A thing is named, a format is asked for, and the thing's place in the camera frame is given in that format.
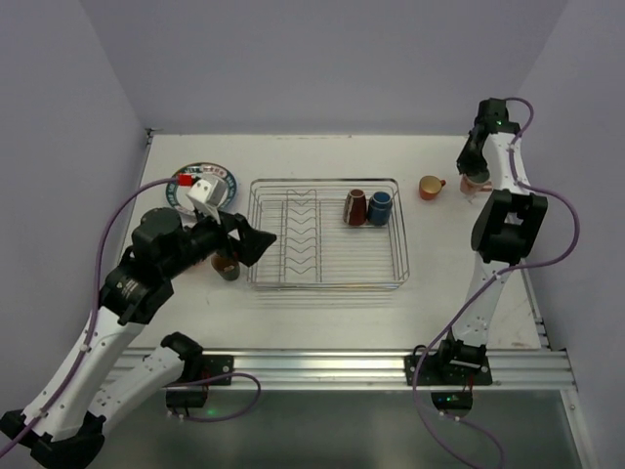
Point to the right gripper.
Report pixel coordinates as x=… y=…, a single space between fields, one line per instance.
x=472 y=163

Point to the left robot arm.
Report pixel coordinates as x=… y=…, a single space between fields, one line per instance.
x=66 y=425

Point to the black cup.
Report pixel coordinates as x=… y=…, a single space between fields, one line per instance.
x=227 y=268

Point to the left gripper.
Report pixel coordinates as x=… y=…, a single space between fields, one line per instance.
x=233 y=233

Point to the green rimmed printed plate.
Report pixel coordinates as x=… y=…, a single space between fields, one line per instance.
x=176 y=196

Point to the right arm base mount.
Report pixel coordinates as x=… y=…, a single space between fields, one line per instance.
x=453 y=364

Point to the red orange cup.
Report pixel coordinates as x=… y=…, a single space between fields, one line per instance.
x=430 y=187

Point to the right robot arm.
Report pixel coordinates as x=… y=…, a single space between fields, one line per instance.
x=503 y=235

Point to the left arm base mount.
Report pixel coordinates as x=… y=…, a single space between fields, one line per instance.
x=183 y=398

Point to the dark brown cup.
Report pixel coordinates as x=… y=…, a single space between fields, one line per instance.
x=355 y=208

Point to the pink cup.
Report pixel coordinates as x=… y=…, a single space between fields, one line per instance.
x=470 y=185

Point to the blue cup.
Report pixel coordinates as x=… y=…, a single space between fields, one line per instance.
x=379 y=208

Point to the wire dish rack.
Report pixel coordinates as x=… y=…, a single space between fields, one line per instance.
x=315 y=247

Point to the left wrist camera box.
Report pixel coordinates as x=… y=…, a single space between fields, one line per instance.
x=205 y=194

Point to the aluminium rail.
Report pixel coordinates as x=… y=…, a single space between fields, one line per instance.
x=360 y=370

